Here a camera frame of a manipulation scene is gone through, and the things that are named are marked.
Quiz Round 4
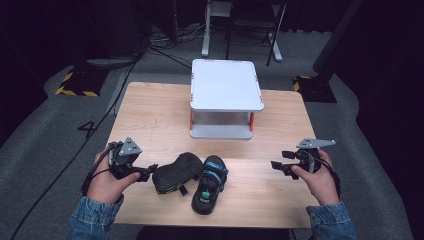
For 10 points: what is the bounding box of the long black floor cable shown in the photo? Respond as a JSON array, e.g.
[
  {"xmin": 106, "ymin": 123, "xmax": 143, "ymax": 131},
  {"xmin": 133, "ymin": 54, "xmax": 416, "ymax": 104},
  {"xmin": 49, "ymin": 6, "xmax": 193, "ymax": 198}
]
[{"xmin": 9, "ymin": 49, "xmax": 144, "ymax": 240}]

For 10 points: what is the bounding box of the yellow-black striped base plate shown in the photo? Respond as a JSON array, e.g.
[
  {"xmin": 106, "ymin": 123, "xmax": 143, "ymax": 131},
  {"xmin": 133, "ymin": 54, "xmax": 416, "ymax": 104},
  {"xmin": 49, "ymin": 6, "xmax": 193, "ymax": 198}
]
[
  {"xmin": 54, "ymin": 67, "xmax": 108, "ymax": 98},
  {"xmin": 292, "ymin": 75, "xmax": 338, "ymax": 104}
]

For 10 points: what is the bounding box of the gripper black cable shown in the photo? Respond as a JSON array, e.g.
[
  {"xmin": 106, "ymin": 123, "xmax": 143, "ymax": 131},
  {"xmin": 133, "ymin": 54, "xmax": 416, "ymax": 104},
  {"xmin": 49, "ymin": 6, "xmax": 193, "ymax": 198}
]
[
  {"xmin": 312, "ymin": 155, "xmax": 342, "ymax": 200},
  {"xmin": 80, "ymin": 142, "xmax": 116, "ymax": 197}
]

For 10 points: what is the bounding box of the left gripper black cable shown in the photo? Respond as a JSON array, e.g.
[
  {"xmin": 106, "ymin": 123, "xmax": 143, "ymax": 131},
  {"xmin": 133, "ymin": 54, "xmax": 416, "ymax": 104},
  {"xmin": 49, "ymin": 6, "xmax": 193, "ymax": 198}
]
[{"xmin": 80, "ymin": 142, "xmax": 116, "ymax": 197}]

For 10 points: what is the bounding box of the white two-tier shoe rack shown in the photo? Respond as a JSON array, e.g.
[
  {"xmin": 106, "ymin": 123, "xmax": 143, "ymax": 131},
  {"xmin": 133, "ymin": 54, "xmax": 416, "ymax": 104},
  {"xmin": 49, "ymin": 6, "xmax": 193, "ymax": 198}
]
[{"xmin": 188, "ymin": 58, "xmax": 265, "ymax": 141}]

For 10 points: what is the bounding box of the bundle of floor cables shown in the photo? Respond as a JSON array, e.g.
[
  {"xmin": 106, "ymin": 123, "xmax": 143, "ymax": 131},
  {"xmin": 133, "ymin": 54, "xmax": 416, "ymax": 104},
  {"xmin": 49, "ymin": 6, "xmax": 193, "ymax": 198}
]
[{"xmin": 146, "ymin": 23, "xmax": 205, "ymax": 69}]

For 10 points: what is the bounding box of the black sandal sole up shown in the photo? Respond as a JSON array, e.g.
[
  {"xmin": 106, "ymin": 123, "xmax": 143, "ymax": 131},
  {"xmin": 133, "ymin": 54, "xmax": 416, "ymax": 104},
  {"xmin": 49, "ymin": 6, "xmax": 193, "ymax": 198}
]
[{"xmin": 151, "ymin": 151, "xmax": 205, "ymax": 196}]

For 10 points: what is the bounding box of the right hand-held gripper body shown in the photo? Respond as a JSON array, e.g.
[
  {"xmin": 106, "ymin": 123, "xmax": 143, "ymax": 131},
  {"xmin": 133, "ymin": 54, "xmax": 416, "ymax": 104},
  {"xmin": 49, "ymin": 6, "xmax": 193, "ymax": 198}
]
[{"xmin": 294, "ymin": 137, "xmax": 337, "ymax": 175}]

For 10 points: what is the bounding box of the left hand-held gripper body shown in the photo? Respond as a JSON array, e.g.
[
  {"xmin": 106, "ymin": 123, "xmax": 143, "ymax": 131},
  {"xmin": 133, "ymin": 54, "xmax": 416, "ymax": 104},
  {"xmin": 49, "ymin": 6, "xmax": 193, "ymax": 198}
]
[{"xmin": 107, "ymin": 136, "xmax": 150, "ymax": 183}]

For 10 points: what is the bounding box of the black sandal with blue straps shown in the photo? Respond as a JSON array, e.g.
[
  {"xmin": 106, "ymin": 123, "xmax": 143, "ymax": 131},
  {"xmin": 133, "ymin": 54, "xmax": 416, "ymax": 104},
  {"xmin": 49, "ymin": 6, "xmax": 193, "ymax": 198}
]
[{"xmin": 191, "ymin": 154, "xmax": 230, "ymax": 216}]

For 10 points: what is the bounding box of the black slanted pole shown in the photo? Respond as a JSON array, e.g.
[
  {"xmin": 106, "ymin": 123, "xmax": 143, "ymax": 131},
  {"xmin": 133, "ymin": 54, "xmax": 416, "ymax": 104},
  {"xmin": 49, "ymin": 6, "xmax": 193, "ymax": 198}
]
[{"xmin": 312, "ymin": 0, "xmax": 366, "ymax": 81}]

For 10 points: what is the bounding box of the person's right hand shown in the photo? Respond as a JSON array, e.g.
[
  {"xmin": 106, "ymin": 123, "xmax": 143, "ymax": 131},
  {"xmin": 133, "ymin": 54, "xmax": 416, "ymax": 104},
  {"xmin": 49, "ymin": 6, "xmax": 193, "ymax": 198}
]
[{"xmin": 290, "ymin": 149, "xmax": 342, "ymax": 206}]

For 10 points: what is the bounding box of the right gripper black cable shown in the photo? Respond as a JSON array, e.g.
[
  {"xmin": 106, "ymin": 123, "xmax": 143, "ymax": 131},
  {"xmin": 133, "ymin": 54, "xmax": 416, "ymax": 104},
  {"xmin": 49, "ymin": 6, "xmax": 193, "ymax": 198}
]
[{"xmin": 312, "ymin": 155, "xmax": 342, "ymax": 200}]

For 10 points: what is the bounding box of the black folding chair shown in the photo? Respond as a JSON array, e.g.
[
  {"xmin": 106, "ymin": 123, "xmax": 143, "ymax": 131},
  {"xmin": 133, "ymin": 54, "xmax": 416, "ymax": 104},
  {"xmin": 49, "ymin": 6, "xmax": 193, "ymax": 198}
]
[{"xmin": 225, "ymin": 0, "xmax": 288, "ymax": 67}]

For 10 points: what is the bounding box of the person's left hand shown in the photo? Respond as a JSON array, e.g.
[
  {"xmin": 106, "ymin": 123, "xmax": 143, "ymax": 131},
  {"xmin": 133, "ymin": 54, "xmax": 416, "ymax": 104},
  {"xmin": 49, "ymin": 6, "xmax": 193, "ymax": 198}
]
[{"xmin": 86, "ymin": 149, "xmax": 142, "ymax": 205}]

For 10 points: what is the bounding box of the white metal stand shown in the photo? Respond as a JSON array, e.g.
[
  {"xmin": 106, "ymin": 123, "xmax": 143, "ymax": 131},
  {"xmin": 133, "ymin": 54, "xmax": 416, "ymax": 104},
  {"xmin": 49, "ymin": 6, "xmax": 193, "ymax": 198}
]
[{"xmin": 200, "ymin": 0, "xmax": 284, "ymax": 63}]

